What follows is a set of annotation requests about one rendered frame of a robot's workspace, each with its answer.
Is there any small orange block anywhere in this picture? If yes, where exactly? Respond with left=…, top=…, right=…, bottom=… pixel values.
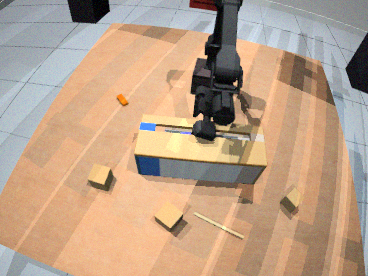
left=116, top=94, right=128, bottom=107

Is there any tan cube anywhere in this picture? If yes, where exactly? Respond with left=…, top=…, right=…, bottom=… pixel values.
left=87, top=163, right=114, bottom=191
left=155, top=201, right=184, bottom=232

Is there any pale yellow thin rod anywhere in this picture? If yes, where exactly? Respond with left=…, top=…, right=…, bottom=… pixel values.
left=194, top=213, right=244, bottom=239

